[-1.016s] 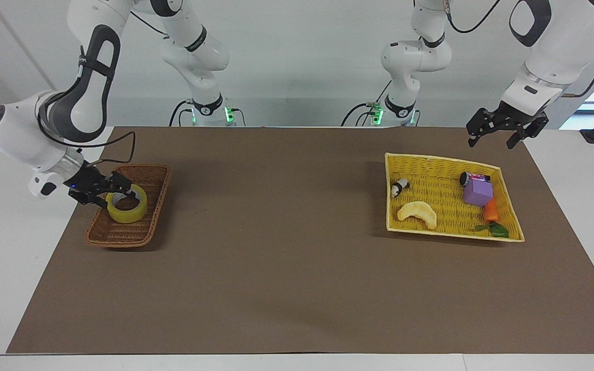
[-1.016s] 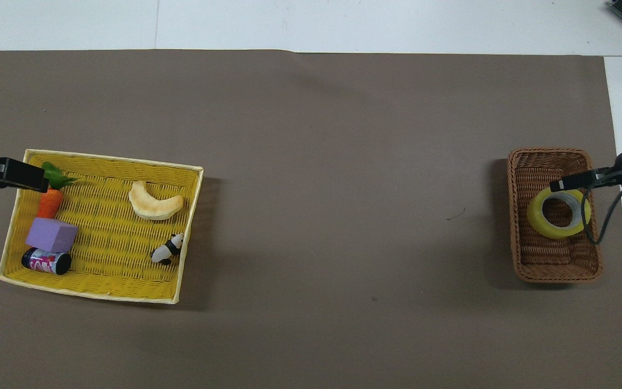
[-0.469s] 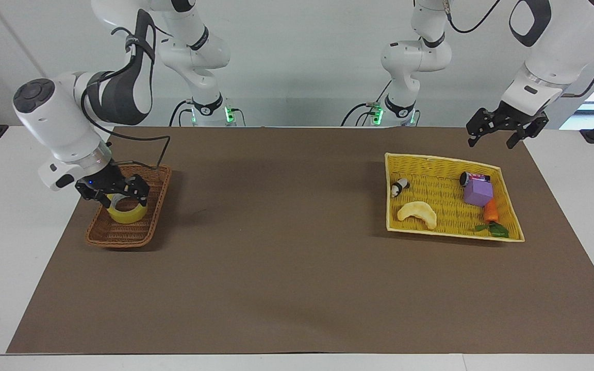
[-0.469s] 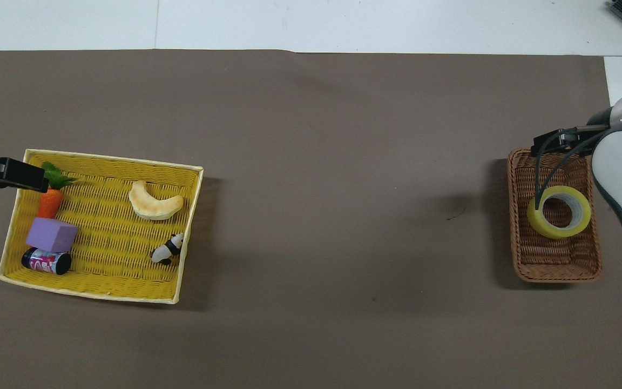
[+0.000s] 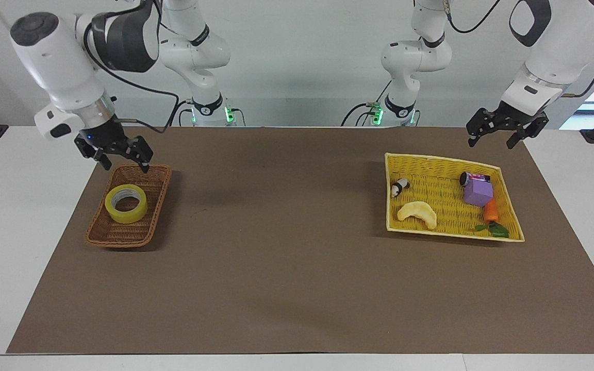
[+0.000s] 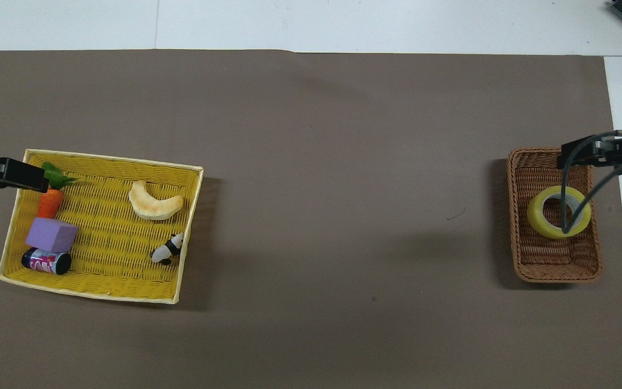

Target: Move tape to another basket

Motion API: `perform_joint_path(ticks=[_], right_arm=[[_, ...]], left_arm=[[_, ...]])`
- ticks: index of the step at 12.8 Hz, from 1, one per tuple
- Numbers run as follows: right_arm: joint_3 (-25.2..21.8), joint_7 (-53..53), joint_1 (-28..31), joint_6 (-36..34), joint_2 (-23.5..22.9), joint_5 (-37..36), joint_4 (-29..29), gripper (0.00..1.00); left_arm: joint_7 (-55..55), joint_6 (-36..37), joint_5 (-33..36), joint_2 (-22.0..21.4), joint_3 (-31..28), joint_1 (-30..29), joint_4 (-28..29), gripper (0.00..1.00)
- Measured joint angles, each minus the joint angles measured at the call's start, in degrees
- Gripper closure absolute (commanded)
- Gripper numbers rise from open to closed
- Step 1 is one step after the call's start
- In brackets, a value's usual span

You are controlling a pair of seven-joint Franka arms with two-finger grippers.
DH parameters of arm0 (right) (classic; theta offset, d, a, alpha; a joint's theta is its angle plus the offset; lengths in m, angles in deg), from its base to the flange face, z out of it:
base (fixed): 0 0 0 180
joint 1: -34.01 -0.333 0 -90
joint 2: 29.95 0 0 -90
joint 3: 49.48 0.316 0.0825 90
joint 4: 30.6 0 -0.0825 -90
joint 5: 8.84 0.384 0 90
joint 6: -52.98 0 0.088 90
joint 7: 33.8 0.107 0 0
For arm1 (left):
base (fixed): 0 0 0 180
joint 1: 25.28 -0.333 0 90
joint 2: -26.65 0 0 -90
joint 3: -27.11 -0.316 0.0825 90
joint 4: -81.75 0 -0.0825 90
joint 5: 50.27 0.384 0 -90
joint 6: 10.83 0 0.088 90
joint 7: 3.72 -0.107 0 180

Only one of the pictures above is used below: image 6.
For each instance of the black can with pink label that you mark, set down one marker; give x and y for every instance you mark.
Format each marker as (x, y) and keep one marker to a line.
(46, 261)

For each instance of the small panda toy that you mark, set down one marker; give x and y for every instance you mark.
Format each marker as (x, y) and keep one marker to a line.
(168, 249)

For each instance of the yellow woven basket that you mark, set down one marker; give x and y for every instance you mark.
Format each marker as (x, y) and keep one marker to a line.
(111, 232)

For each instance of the yellow tape roll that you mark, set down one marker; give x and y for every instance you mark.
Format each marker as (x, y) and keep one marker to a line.
(541, 222)

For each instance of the purple foam block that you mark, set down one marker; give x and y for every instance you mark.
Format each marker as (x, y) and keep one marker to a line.
(52, 234)

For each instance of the orange toy carrot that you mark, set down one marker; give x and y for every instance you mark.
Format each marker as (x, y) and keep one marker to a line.
(51, 202)

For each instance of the brown wicker basket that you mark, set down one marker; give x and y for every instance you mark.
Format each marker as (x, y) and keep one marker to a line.
(551, 254)

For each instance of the pale yellow melon slice toy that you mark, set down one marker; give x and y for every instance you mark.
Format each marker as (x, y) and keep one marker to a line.
(154, 206)

